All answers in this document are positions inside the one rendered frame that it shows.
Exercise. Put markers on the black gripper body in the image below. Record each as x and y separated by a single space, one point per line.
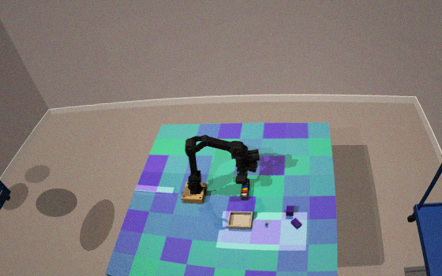
241 178

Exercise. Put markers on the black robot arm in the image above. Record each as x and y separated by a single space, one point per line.
238 151

